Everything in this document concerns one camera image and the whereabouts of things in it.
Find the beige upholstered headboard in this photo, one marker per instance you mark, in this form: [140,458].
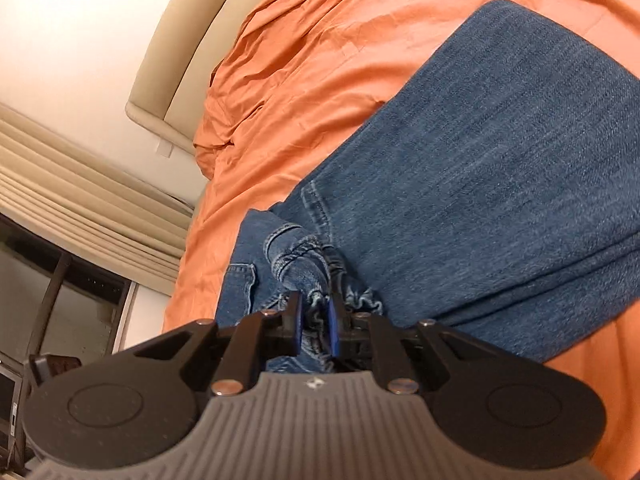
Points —
[191,38]

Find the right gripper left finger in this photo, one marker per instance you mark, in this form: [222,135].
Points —
[136,404]

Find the orange duvet cover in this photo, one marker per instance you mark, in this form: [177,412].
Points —
[301,79]

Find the beige pleated curtain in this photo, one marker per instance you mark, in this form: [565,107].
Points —
[94,210]

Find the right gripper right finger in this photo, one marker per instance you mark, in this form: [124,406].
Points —
[503,408]

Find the dark framed window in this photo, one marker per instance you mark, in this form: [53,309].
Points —
[51,302]

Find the blue denim jeans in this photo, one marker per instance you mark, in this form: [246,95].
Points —
[496,193]

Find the white wall socket plate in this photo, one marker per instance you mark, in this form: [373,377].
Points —
[164,148]

